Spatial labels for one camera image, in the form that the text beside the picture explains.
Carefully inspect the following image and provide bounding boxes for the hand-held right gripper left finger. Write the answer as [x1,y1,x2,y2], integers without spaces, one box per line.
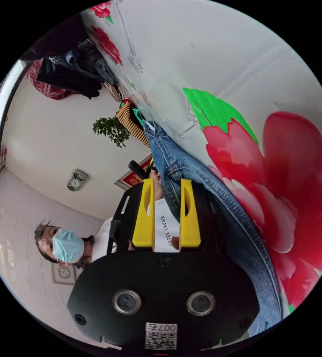
[132,178,156,249]

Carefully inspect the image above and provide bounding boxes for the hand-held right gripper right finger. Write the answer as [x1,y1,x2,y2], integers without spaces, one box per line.
[178,179,201,252]

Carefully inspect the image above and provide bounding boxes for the blue jeans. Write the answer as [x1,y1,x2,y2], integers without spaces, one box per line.
[143,120,284,337]

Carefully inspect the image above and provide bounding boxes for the person's left hand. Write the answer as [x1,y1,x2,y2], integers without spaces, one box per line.
[149,170,165,201]

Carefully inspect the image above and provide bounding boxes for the yellow black striped garment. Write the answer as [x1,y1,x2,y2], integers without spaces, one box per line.
[115,99,151,148]

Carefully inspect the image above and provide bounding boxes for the green potted plant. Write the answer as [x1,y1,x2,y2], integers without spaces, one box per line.
[92,117,131,149]

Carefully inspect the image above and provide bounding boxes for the person's body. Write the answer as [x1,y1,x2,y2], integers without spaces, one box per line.
[34,195,182,270]

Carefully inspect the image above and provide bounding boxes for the pile of clothes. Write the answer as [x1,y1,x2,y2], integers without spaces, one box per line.
[36,39,120,100]

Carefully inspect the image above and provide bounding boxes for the red patterned quilt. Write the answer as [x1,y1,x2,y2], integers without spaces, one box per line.
[26,59,73,100]

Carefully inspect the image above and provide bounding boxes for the bed with red flower sheet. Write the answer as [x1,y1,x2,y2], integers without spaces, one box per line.
[80,0,322,317]

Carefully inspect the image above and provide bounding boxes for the red framed wall picture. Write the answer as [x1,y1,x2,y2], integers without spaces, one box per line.
[114,154,153,191]

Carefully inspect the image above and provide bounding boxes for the silver wall clock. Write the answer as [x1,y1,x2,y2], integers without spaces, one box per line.
[67,169,89,192]

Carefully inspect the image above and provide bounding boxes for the white square wall clock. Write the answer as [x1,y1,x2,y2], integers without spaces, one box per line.
[51,263,75,286]

